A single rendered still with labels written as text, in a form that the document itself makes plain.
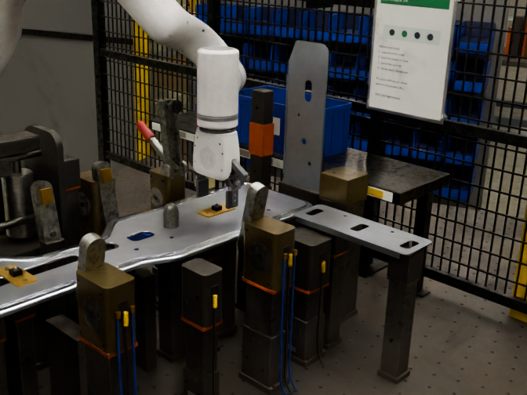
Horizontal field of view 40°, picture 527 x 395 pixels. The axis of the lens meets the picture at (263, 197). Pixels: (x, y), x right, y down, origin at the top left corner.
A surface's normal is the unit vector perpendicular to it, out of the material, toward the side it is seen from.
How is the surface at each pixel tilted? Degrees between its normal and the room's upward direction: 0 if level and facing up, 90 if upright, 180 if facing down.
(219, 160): 89
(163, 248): 0
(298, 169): 90
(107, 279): 0
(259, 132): 90
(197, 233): 0
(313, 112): 90
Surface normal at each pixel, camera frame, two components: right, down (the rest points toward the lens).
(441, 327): 0.03, -0.94
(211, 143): -0.65, 0.20
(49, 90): -0.40, 0.29
